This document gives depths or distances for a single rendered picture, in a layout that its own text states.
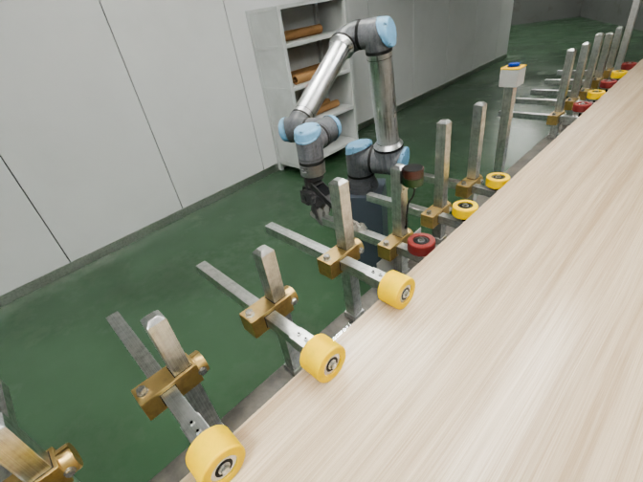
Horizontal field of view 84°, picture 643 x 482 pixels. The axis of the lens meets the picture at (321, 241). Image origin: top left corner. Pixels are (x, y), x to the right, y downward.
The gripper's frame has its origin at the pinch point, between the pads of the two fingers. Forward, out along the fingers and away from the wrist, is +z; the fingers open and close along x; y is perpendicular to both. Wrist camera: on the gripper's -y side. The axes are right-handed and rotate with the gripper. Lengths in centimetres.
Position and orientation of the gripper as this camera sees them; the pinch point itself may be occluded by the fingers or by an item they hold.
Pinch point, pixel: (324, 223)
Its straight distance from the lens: 137.7
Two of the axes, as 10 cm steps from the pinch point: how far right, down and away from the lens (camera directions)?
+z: 1.3, 8.2, 5.6
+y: -7.0, -3.3, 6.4
